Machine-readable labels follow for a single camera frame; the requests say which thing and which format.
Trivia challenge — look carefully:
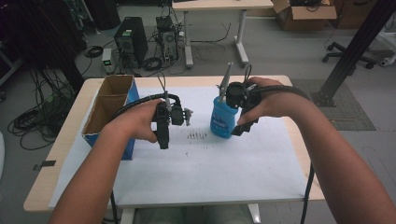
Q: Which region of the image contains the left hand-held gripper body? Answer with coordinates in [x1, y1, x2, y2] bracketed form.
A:
[169, 103, 194, 127]

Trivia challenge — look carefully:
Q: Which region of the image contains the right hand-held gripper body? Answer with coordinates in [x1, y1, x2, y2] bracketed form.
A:
[217, 62, 263, 110]

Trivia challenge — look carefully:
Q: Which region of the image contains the blue cardboard box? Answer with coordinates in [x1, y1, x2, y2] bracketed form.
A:
[81, 74, 140, 161]

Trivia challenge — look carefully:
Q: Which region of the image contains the person's left hand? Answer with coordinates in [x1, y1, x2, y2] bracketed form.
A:
[101, 98, 164, 145]

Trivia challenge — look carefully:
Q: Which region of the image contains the person's right hand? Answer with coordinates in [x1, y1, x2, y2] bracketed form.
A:
[236, 77, 302, 126]

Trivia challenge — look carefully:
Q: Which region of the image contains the white table mat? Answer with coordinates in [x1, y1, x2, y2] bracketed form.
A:
[48, 86, 308, 209]

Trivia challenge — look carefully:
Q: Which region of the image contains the open computer case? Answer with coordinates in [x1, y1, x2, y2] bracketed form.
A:
[155, 15, 180, 63]

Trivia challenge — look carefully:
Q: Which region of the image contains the black computer tower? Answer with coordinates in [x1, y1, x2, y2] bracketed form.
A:
[114, 17, 149, 68]

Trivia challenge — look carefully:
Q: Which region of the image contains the small white power supply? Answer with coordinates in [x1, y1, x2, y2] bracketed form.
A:
[101, 48, 113, 75]

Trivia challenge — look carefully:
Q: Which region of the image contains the white desk with wooden top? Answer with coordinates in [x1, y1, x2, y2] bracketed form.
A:
[171, 0, 275, 69]

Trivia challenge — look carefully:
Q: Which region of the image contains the light wooden table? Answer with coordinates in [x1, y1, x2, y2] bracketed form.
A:
[22, 74, 326, 224]

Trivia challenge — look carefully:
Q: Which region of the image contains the open brown cardboard box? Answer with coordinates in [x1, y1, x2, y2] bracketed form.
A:
[271, 0, 338, 32]

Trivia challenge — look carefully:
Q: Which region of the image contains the grey floor mat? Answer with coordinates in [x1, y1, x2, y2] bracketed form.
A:
[290, 78, 376, 132]

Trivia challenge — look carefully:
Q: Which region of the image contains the black office chair base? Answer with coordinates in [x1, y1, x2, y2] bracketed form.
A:
[321, 41, 378, 70]

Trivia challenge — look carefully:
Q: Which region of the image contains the strip of black tape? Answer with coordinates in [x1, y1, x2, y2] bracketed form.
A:
[33, 160, 57, 172]

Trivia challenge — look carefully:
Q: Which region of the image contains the dark rounded object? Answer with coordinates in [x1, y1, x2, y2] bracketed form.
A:
[84, 0, 121, 31]

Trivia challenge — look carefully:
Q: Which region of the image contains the black metal stand beam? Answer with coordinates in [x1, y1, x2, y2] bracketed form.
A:
[310, 0, 396, 108]

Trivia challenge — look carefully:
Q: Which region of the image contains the white device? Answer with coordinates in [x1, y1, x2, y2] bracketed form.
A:
[377, 29, 396, 68]

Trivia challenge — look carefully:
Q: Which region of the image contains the thin grey cable with plug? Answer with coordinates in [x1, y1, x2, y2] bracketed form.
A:
[156, 72, 173, 112]

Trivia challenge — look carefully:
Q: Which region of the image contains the thin black cable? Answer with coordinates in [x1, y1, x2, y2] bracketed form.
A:
[243, 63, 258, 91]

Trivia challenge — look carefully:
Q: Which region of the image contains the thick black left gripper cable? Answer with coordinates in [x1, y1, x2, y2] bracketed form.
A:
[109, 92, 182, 224]

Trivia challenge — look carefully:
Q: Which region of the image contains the thick black gripper cable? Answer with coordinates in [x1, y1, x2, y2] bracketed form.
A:
[109, 92, 182, 224]
[253, 84, 316, 224]

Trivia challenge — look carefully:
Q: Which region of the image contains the thick black right gripper cable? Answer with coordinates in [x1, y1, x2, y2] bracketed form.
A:
[253, 84, 316, 224]

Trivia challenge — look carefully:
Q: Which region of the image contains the black cable on floor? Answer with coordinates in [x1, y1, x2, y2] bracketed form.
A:
[190, 21, 233, 45]

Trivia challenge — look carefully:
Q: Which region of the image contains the coiled black cable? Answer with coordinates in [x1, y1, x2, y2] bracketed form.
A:
[83, 45, 105, 59]
[142, 56, 163, 72]

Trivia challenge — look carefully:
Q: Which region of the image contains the bundle of black floor cables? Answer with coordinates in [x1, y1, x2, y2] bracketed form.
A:
[7, 66, 80, 152]

